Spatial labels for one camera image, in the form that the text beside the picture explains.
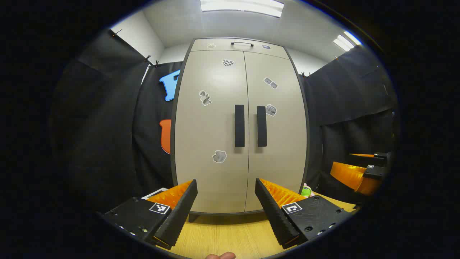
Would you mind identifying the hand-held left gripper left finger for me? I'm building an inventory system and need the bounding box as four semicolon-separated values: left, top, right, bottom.
102;179;198;249

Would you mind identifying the white booklet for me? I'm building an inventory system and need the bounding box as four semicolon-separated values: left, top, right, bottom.
141;187;169;200

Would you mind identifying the long ceiling light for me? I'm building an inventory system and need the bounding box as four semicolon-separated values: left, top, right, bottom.
200;0;284;18

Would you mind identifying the beige double-door shoe cabinet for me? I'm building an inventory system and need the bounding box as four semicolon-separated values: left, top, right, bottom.
170;37;311;223

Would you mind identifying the small ceiling light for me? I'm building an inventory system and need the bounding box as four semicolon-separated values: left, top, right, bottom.
333;31;362;51

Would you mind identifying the beige shoe cabinet door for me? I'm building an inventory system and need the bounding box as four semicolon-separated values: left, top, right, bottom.
174;50;249;213
244;51;309;213

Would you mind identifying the black backdrop cloth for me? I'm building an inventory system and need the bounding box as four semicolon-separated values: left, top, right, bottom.
50;29;399;213

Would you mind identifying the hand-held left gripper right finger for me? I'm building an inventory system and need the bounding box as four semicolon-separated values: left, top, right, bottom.
254;178;352;250

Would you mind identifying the black door handle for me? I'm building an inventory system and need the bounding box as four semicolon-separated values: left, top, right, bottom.
257;106;267;147
235;105;245;147

